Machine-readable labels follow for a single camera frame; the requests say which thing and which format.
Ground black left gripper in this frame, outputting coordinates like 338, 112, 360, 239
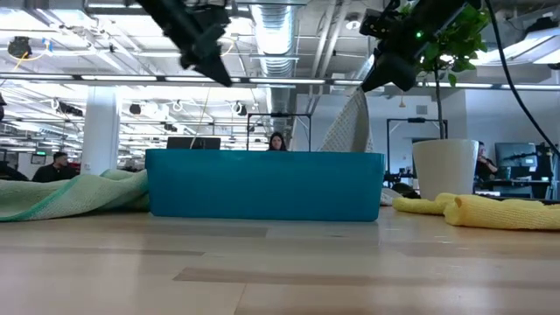
150, 0, 234, 88

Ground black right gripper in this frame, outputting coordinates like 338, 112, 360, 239
360, 0, 445, 94

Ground grey waffle towel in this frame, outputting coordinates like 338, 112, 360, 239
318, 87, 375, 153

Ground yellow microfiber towel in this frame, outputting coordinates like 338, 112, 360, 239
391, 192, 560, 232

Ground pale green teal-edged towel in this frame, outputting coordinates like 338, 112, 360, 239
0, 169, 151, 223

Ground black computer monitor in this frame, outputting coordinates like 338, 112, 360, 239
165, 136, 222, 151

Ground person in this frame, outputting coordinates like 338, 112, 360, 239
31, 150, 82, 184
473, 140, 501, 183
267, 131, 289, 152

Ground green plant in white pot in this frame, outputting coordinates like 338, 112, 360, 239
393, 0, 492, 207

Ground teal plastic bin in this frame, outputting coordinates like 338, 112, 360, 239
144, 148, 386, 222

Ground white square column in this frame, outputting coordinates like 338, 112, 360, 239
80, 85, 123, 177

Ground grey-screen computer monitor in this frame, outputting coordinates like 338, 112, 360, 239
494, 142, 539, 169

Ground dark office desk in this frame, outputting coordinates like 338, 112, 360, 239
473, 178, 553, 199

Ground black chair back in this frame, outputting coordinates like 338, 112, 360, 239
0, 160, 30, 182

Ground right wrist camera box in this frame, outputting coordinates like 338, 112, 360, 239
359, 7, 397, 39

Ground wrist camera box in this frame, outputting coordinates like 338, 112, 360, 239
191, 1, 232, 30
359, 7, 397, 39

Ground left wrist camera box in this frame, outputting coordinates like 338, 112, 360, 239
191, 1, 232, 30

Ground silver ventilation duct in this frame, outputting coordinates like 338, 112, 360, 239
248, 3, 304, 116

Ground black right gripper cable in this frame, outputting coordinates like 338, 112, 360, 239
482, 0, 560, 159

